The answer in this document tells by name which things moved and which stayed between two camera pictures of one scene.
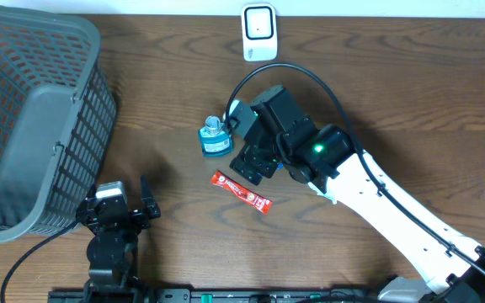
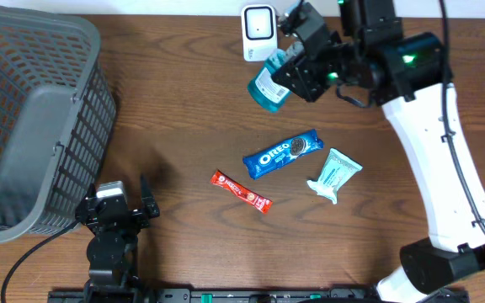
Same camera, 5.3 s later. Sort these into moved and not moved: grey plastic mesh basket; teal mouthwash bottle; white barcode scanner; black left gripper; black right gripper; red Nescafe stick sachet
Moved: black right gripper; teal mouthwash bottle
Not moved: grey plastic mesh basket; black left gripper; white barcode scanner; red Nescafe stick sachet
